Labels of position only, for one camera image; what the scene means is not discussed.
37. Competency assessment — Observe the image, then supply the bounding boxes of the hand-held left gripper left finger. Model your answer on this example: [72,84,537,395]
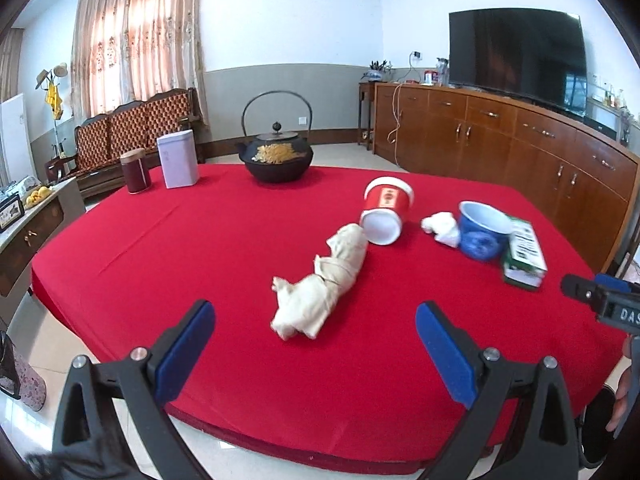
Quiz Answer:
[52,301,217,480]

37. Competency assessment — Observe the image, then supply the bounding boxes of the black picture frame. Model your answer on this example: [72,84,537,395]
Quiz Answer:
[0,195,27,233]

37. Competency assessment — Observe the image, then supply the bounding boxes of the small wooden side table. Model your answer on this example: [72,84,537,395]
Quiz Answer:
[357,80,378,152]

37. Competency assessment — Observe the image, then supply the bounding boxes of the person's right hand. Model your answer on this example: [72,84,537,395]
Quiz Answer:
[606,335,640,433]

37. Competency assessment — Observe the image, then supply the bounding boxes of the coat rack with hats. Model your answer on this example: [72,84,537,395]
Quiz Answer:
[35,62,69,161]

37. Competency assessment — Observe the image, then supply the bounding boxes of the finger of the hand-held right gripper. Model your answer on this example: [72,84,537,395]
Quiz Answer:
[595,274,640,293]
[561,274,601,306]

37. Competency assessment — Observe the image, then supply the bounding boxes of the white tissue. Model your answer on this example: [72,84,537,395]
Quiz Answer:
[421,211,461,248]

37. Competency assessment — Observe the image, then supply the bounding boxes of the plate of yellow fruit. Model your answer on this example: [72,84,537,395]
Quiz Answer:
[22,185,55,209]

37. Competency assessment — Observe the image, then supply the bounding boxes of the black iron teapot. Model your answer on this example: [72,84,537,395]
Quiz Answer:
[236,91,315,182]

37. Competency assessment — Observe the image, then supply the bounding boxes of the small potted plant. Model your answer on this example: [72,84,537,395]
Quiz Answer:
[361,59,393,82]

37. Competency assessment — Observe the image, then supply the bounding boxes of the low cabinet with grey top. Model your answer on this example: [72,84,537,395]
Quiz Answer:
[0,177,87,326]

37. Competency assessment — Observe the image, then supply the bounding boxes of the blue bowl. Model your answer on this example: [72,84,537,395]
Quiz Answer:
[457,201,515,262]

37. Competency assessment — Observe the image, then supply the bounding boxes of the beige patterned curtain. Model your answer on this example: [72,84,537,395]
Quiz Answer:
[70,0,207,126]

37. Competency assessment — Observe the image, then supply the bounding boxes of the black plastic bucket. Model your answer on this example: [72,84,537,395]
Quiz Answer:
[577,386,621,470]

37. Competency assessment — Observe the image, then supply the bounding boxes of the floral fabric bag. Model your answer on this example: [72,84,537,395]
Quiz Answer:
[0,332,48,413]

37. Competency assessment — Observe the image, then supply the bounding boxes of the brown round canister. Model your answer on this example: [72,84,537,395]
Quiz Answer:
[119,149,152,194]

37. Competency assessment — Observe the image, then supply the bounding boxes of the black flat television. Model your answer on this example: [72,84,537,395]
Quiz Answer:
[448,7,588,116]

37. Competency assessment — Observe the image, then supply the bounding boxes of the red paper cup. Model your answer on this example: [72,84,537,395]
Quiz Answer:
[359,176,415,246]

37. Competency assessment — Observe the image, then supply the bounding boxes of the white tall cabinet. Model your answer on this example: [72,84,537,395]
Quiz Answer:
[0,92,34,186]

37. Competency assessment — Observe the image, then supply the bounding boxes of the wooden sofa with patterned cushions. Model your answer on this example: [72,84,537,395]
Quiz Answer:
[45,87,208,198]

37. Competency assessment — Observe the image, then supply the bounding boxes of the white rectangular tin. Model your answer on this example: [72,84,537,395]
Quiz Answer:
[157,129,201,190]

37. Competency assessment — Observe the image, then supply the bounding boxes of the green and white carton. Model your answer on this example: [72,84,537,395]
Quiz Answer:
[501,215,548,292]

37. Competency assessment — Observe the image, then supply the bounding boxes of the long wooden sideboard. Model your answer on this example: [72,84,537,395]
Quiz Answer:
[374,81,640,273]

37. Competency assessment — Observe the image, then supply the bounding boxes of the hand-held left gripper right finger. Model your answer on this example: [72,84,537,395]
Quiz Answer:
[415,301,581,480]

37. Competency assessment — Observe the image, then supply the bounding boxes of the red tablecloth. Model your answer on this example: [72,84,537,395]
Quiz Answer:
[30,162,633,476]

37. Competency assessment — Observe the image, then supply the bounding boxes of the beige cloth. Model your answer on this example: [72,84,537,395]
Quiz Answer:
[270,223,368,341]

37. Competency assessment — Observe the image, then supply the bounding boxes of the hanging white cable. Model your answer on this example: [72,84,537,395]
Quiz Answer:
[387,82,406,166]

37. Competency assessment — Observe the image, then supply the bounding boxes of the plain beige curtain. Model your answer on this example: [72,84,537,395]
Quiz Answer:
[0,27,24,103]

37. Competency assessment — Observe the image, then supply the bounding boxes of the black set-top box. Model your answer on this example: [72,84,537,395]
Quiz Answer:
[584,116,617,140]

